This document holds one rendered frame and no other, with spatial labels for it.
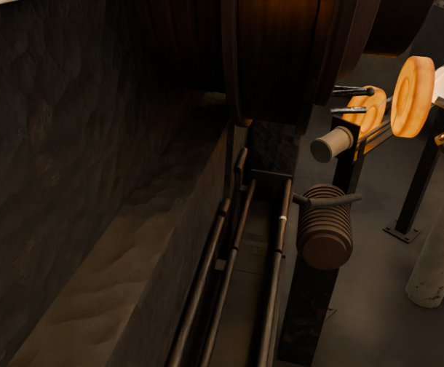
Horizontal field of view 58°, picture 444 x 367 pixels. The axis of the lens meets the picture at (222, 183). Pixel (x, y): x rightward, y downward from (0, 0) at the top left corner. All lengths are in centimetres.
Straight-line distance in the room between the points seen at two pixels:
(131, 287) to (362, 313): 127
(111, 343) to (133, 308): 3
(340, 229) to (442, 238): 56
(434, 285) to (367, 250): 33
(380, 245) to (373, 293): 29
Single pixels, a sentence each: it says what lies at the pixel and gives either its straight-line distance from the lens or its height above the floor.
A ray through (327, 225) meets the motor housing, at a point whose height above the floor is 53.
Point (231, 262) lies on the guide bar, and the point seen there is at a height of 70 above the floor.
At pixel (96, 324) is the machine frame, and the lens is 28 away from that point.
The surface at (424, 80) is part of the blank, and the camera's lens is 82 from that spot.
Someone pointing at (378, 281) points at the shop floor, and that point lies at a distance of 166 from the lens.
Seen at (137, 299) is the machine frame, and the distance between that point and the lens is 29.
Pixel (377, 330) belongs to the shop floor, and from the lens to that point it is 149.
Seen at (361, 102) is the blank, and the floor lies 76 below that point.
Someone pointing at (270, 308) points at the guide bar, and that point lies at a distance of 51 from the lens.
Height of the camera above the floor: 109
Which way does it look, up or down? 33 degrees down
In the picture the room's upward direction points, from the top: 4 degrees clockwise
